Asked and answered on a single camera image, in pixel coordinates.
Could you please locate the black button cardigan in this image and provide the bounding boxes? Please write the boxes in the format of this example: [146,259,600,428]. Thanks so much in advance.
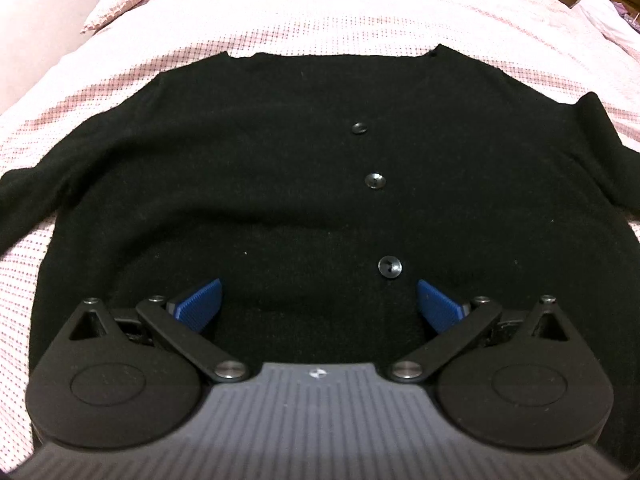
[1,46,639,466]

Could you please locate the pink checked bed cover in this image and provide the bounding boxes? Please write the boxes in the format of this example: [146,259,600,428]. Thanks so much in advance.
[0,0,640,461]

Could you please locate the pink pillow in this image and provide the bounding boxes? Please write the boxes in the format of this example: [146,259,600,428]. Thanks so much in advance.
[572,0,639,61]

